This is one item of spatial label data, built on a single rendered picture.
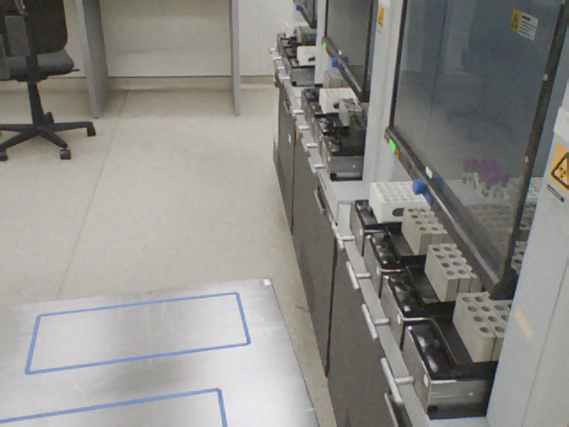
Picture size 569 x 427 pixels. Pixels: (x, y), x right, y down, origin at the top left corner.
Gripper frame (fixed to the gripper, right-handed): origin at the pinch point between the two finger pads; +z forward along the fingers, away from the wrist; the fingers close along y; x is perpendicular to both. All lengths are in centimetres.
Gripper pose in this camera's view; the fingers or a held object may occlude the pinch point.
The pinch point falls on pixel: (10, 60)
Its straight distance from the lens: 119.5
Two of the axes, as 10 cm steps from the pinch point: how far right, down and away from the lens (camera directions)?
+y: 1.1, 4.8, -8.7
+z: -0.2, 8.8, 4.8
